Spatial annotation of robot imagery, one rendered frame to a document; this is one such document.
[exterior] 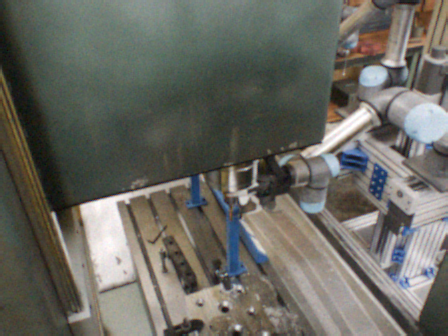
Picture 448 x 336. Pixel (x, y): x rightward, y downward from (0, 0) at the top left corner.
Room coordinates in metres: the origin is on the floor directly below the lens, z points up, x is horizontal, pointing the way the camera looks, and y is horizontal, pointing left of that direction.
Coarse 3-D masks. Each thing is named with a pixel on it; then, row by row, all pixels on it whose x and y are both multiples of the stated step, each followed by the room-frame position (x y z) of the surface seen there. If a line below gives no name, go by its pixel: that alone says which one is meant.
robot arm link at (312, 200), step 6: (300, 186) 1.05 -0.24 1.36; (306, 186) 1.01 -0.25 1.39; (300, 192) 1.04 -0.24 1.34; (306, 192) 1.01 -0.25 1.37; (312, 192) 1.00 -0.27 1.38; (318, 192) 0.99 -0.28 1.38; (324, 192) 1.00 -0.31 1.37; (306, 198) 1.01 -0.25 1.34; (312, 198) 1.00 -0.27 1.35; (318, 198) 0.99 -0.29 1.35; (324, 198) 1.01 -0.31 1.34; (300, 204) 1.03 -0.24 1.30; (306, 204) 1.00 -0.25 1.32; (312, 204) 0.99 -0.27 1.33; (318, 204) 0.99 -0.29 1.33; (306, 210) 1.00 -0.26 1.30; (312, 210) 1.00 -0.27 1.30; (318, 210) 1.00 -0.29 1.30
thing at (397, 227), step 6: (390, 216) 1.38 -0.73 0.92; (384, 222) 1.40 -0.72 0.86; (390, 222) 1.37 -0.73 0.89; (396, 222) 1.34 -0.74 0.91; (402, 222) 1.32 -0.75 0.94; (432, 222) 1.39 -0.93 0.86; (438, 222) 1.40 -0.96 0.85; (390, 228) 1.36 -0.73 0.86; (396, 228) 1.33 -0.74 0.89; (402, 228) 1.32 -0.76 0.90; (408, 228) 1.33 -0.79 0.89; (414, 228) 1.34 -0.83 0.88; (420, 228) 1.36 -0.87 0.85; (396, 234) 1.32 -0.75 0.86; (402, 234) 1.32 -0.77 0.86; (408, 234) 1.33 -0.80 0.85
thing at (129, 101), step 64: (0, 0) 0.66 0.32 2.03; (64, 0) 0.69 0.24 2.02; (128, 0) 0.73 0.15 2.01; (192, 0) 0.77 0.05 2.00; (256, 0) 0.81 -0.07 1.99; (320, 0) 0.86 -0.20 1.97; (64, 64) 0.68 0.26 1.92; (128, 64) 0.72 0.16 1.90; (192, 64) 0.77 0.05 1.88; (256, 64) 0.81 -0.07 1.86; (320, 64) 0.87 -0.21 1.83; (64, 128) 0.68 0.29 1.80; (128, 128) 0.72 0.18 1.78; (192, 128) 0.76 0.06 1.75; (256, 128) 0.82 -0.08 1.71; (320, 128) 0.88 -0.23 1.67; (64, 192) 0.66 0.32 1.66; (128, 192) 0.71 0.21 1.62
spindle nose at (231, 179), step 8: (256, 160) 0.88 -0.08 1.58; (232, 168) 0.85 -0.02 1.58; (240, 168) 0.85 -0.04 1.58; (248, 168) 0.86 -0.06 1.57; (256, 168) 0.88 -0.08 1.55; (208, 176) 0.87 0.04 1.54; (216, 176) 0.86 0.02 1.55; (224, 176) 0.85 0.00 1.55; (232, 176) 0.85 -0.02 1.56; (240, 176) 0.85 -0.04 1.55; (248, 176) 0.86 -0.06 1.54; (256, 176) 0.89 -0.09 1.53; (208, 184) 0.88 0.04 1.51; (216, 184) 0.86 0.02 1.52; (224, 184) 0.85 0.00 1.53; (232, 184) 0.85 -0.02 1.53; (240, 184) 0.85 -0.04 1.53; (248, 184) 0.86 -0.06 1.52
